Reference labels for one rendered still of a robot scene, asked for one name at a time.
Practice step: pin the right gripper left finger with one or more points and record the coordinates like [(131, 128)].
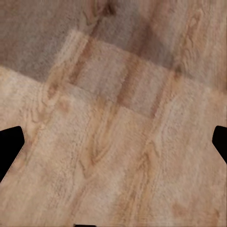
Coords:
[(11, 142)]

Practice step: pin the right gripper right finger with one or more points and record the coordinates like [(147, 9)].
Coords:
[(219, 140)]

